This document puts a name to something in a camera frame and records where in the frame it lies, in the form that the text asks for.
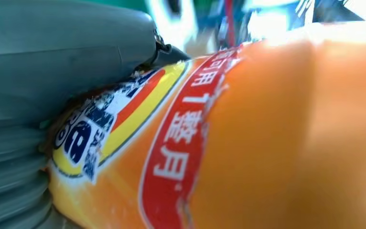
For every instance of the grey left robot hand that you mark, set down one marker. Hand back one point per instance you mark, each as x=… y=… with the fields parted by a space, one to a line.
x=44 y=57

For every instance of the orange detergent bottle clear cap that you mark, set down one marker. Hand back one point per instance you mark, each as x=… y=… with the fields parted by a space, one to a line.
x=249 y=142

